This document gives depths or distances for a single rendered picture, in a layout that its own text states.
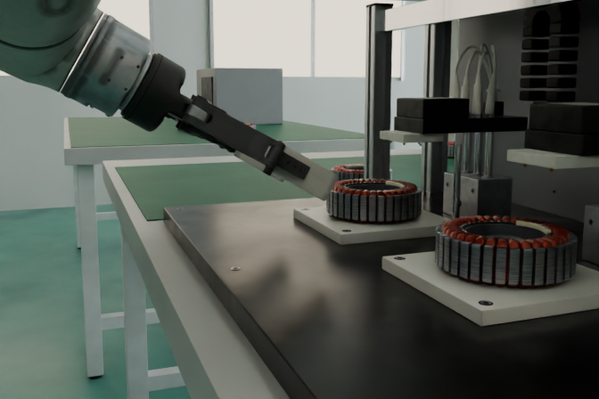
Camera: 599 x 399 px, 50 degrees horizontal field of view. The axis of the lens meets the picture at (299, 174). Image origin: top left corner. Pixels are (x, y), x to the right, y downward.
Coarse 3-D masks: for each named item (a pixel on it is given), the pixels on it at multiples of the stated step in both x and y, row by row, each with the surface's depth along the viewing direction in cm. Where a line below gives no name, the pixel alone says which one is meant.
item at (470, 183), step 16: (448, 176) 82; (464, 176) 79; (480, 176) 79; (496, 176) 79; (448, 192) 82; (464, 192) 79; (480, 192) 77; (496, 192) 77; (448, 208) 82; (464, 208) 79; (480, 208) 77; (496, 208) 78
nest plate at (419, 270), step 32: (384, 256) 58; (416, 256) 58; (416, 288) 52; (448, 288) 49; (480, 288) 49; (512, 288) 49; (544, 288) 49; (576, 288) 49; (480, 320) 44; (512, 320) 45
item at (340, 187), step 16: (336, 192) 73; (352, 192) 72; (368, 192) 71; (384, 192) 71; (400, 192) 71; (416, 192) 72; (336, 208) 73; (352, 208) 71; (368, 208) 71; (384, 208) 71; (400, 208) 71; (416, 208) 73
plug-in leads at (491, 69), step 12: (468, 48) 80; (480, 48) 81; (492, 48) 78; (480, 60) 77; (492, 60) 80; (456, 72) 81; (468, 72) 78; (492, 72) 80; (456, 84) 80; (468, 84) 78; (480, 84) 76; (492, 84) 77; (456, 96) 80; (468, 96) 78; (480, 96) 76; (492, 96) 78; (480, 108) 77; (492, 108) 78
